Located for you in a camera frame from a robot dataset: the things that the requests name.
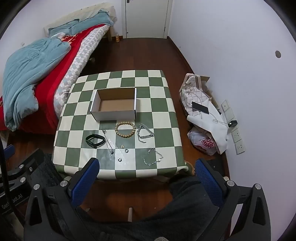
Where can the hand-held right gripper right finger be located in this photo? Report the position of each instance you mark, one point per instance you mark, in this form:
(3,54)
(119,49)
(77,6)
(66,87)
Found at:
(208,180)

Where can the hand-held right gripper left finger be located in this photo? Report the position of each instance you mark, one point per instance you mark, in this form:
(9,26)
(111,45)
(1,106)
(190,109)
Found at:
(85,183)

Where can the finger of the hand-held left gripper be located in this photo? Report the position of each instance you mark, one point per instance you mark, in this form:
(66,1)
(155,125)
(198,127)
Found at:
(9,151)
(27,166)

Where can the black wristband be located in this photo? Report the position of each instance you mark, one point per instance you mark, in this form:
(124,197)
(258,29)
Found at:
(89,142)

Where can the white cardboard box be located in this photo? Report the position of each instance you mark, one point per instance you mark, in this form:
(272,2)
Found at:
(113,102)

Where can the white red plastic bag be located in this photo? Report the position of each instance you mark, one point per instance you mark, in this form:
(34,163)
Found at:
(203,143)

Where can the dark grey cloth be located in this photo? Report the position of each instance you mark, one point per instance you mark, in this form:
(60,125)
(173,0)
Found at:
(180,208)

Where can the white paper bag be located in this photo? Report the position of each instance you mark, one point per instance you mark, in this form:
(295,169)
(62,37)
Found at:
(215,132)

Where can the white table leg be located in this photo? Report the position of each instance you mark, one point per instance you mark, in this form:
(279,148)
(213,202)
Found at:
(130,214)

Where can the black charger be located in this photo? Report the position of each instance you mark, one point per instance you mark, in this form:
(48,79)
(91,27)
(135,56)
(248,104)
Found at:
(232,123)

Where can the black smartphone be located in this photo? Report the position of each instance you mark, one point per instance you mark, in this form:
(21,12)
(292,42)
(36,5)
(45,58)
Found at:
(200,107)

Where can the green white checkered tablecloth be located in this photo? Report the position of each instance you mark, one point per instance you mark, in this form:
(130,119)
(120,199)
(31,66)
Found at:
(159,111)

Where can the patterned white tote bag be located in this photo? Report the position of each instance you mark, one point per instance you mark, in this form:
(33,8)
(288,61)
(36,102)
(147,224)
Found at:
(192,90)

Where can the grey white checked mattress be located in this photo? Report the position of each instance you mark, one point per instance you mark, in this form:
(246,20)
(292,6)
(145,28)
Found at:
(78,62)

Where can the beige headboard cushion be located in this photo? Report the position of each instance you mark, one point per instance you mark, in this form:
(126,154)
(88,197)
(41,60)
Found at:
(69,16)

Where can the small orange bottle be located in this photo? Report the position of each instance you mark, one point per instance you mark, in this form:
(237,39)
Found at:
(118,37)

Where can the folded light blue quilt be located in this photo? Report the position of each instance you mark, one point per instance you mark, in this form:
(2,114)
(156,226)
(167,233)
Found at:
(87,22)

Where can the white door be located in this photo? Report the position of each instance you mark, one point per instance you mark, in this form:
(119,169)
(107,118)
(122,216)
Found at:
(145,18)

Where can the round grey wall cap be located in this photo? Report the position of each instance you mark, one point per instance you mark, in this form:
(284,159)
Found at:
(278,54)

